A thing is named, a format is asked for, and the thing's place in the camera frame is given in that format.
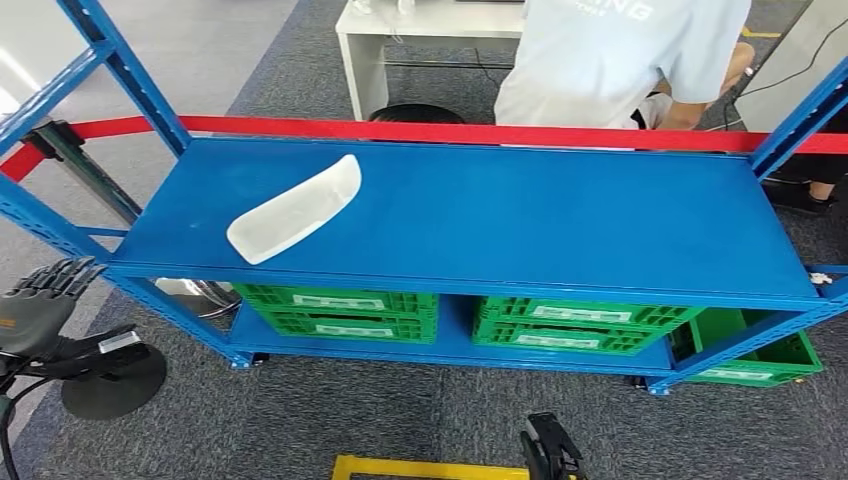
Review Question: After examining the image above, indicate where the chrome stanchion post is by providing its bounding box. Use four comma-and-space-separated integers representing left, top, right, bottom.
21, 119, 243, 318

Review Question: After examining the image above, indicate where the empty green plastic crate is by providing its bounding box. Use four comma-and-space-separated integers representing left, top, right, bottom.
669, 307, 825, 389

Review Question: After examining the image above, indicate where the white plastic part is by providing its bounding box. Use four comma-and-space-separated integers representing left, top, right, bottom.
226, 154, 364, 266

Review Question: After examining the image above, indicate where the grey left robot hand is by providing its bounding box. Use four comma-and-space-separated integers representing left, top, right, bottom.
0, 256, 107, 362

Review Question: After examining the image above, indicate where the black round stool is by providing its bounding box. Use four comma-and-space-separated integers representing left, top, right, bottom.
367, 103, 467, 126

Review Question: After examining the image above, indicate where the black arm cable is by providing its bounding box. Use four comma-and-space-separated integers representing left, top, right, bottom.
0, 370, 51, 480

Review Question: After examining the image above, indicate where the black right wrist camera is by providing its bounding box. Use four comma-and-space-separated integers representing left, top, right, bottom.
519, 412, 590, 480

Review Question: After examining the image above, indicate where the white cabinet panel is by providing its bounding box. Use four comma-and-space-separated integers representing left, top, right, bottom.
733, 0, 848, 134

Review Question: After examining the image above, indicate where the white desk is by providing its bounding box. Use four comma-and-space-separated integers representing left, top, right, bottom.
334, 0, 528, 123

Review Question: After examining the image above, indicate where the blue metal shelf rack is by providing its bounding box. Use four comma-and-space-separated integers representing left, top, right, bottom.
0, 0, 848, 397

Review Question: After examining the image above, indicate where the black stanchion post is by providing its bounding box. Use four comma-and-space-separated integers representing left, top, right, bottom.
61, 344, 168, 421

